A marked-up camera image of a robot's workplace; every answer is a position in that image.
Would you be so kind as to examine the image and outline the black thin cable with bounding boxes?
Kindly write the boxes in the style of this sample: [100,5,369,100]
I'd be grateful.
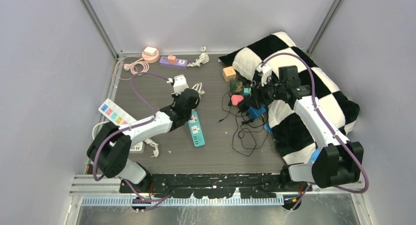
[217,91,270,157]

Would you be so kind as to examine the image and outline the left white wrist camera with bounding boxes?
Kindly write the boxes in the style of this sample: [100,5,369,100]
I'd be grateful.
[173,75,189,95]

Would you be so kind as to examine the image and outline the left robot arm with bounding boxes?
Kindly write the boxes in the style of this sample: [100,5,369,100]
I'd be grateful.
[86,88,200,193]

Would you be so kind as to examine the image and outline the purple power strip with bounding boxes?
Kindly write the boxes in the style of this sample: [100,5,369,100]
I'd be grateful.
[159,55,188,70]

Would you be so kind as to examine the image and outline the orange small plug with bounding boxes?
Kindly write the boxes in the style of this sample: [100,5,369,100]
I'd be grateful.
[167,55,176,63]

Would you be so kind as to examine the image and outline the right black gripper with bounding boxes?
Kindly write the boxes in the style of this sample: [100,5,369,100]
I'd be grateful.
[247,75,286,110]

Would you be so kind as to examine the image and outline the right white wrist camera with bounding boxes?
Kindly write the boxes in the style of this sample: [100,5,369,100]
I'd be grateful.
[256,63,273,86]

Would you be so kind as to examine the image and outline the pink round socket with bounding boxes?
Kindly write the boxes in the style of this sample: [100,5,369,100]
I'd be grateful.
[142,50,160,64]

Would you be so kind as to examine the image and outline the small teal adapters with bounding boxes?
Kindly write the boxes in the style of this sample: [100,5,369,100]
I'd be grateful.
[243,88,251,97]

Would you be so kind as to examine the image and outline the teal usb power strip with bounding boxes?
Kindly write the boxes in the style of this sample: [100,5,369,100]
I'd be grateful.
[188,110,205,147]

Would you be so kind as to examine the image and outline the dark green cube socket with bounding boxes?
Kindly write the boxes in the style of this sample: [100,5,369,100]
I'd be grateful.
[230,80,244,94]

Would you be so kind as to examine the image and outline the pink coiled cable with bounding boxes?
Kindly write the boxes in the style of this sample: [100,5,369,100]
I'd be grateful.
[111,56,150,88]

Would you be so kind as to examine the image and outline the blue cube socket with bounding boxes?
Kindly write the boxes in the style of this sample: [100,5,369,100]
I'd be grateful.
[247,105,266,120]

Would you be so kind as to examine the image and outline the orange cube socket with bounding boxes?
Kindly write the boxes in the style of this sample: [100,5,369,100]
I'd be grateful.
[222,66,237,82]

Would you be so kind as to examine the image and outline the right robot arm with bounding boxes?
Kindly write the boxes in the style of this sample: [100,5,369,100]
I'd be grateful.
[252,64,364,191]

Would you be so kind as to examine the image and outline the pink plug adapter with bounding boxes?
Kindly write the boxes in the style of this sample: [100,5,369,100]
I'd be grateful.
[230,94,244,106]

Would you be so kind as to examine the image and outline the white charger block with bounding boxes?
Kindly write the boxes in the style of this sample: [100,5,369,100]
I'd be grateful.
[143,47,158,56]

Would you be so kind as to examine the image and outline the checkered black white pillow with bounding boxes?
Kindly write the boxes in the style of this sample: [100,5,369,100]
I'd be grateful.
[219,31,360,165]

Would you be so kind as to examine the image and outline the white thick coiled cable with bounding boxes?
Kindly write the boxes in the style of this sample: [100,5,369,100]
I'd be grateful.
[191,82,206,98]

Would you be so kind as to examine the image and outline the white colourful power strip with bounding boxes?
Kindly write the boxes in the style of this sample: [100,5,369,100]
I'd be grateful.
[98,99,136,125]

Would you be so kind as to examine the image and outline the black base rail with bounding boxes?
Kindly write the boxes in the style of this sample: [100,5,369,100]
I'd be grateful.
[133,173,307,199]

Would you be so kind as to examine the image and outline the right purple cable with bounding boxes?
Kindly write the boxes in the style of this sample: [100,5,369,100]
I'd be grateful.
[260,52,369,211]

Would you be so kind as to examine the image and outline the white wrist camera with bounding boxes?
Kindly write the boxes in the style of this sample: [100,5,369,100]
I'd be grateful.
[173,75,189,95]
[256,63,273,86]

